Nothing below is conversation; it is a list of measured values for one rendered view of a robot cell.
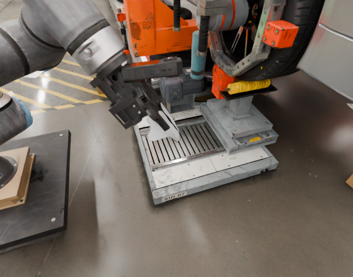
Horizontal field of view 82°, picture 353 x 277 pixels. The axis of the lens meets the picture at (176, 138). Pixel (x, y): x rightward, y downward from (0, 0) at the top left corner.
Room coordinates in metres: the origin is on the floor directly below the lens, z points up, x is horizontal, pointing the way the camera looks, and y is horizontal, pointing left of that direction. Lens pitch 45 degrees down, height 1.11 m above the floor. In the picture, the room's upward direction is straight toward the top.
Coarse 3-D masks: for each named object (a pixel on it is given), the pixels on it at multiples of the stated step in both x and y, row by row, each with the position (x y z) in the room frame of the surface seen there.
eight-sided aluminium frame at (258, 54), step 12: (276, 0) 0.84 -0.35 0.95; (264, 12) 0.86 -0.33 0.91; (276, 12) 0.86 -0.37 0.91; (264, 24) 0.84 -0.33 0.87; (216, 36) 1.27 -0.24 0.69; (216, 48) 1.25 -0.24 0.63; (264, 48) 0.87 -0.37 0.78; (216, 60) 1.15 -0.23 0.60; (228, 60) 1.10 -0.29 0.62; (240, 60) 0.93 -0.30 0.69; (252, 60) 0.85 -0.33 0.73; (228, 72) 1.00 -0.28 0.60; (240, 72) 0.98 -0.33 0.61
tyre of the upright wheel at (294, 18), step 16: (288, 0) 0.88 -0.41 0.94; (304, 0) 0.83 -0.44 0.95; (320, 0) 0.85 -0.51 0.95; (288, 16) 0.85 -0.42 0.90; (304, 16) 0.82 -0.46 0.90; (304, 32) 0.83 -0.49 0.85; (224, 48) 1.25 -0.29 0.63; (272, 48) 0.88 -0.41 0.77; (288, 48) 0.82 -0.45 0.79; (304, 48) 0.85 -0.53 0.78; (272, 64) 0.85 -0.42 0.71; (288, 64) 0.86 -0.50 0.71; (256, 80) 0.93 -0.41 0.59
